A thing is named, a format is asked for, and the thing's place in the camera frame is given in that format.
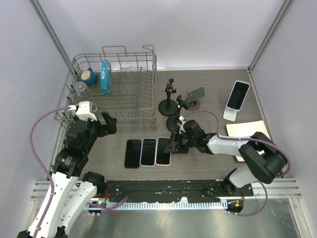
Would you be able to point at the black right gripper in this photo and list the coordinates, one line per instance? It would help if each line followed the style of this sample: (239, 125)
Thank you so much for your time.
(169, 148)

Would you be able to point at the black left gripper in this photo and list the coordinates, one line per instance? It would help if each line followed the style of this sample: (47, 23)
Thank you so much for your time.
(110, 126)

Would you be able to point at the pink case phone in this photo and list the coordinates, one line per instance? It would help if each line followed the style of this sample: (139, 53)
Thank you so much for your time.
(162, 158)

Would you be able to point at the lilac case phone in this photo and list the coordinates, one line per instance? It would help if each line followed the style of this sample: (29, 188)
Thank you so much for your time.
(148, 152)
(238, 95)

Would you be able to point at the black phone stand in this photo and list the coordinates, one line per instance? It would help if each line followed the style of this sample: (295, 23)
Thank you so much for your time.
(167, 106)
(172, 121)

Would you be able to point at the black phone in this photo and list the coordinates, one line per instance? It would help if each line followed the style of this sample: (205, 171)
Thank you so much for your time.
(132, 154)

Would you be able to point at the black front phone stand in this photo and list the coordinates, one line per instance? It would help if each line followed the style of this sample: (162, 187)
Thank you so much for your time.
(167, 106)

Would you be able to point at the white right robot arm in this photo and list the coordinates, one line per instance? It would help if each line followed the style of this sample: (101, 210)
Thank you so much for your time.
(264, 161)

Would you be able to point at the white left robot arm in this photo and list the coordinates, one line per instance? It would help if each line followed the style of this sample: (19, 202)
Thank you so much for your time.
(59, 211)

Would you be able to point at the wooden round phone stand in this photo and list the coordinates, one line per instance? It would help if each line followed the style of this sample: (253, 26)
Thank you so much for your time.
(193, 98)

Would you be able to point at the white angled phone stand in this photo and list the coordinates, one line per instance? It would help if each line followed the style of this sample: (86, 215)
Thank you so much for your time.
(230, 114)

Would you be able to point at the striped white mug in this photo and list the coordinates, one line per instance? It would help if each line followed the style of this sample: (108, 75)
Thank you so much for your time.
(93, 107)

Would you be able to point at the clear drinking glass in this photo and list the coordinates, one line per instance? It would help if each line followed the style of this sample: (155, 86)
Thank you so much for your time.
(82, 90)

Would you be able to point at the blue ceramic mug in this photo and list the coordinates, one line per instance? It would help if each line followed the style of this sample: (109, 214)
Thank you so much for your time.
(89, 77)

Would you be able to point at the blue plate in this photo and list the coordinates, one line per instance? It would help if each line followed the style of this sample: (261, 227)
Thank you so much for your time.
(106, 77)

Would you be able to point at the white flat board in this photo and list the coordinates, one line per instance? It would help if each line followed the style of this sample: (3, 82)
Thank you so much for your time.
(246, 129)

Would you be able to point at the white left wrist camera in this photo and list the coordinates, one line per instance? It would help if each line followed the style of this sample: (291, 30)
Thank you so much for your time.
(84, 110)

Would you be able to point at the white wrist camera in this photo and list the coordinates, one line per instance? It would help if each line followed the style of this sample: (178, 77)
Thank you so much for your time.
(84, 110)
(180, 122)

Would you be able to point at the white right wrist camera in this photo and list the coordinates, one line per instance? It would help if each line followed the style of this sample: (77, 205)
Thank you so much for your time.
(180, 122)

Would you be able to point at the grey wire dish rack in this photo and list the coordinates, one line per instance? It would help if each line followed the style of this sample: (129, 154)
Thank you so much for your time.
(117, 81)

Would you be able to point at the white slotted cable duct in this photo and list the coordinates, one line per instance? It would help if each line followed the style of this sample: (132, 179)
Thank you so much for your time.
(181, 205)

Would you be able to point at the left aluminium frame post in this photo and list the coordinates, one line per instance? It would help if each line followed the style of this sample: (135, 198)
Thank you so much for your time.
(52, 34)

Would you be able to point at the aluminium frame post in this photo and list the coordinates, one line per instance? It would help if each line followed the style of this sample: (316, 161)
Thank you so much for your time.
(286, 5)
(52, 34)

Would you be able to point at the right aluminium frame post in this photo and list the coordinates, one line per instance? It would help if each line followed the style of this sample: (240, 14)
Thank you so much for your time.
(286, 5)

